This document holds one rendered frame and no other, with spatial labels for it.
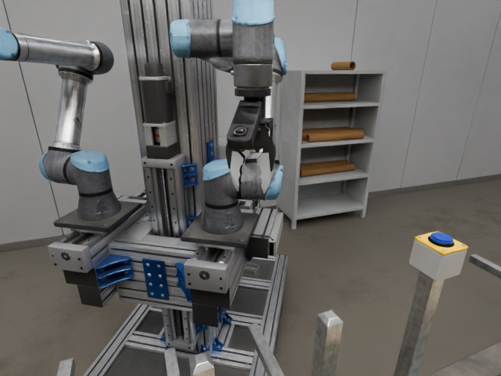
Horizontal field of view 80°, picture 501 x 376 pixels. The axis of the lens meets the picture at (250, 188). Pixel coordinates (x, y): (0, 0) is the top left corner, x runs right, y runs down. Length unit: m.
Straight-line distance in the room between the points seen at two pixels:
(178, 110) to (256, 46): 0.63
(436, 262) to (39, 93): 2.92
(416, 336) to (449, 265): 0.21
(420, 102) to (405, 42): 0.75
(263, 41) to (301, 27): 2.74
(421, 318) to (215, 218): 0.63
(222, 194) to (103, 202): 0.47
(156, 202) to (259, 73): 0.78
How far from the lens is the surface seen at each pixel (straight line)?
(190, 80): 1.13
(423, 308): 0.81
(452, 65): 4.58
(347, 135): 3.19
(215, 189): 0.97
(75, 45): 1.20
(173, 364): 0.95
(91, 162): 1.19
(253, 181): 0.95
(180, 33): 0.71
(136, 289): 1.34
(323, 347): 0.67
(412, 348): 0.89
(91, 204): 1.23
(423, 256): 0.74
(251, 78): 0.58
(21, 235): 3.50
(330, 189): 3.79
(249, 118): 0.56
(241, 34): 0.59
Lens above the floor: 1.55
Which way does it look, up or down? 21 degrees down
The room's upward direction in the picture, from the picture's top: straight up
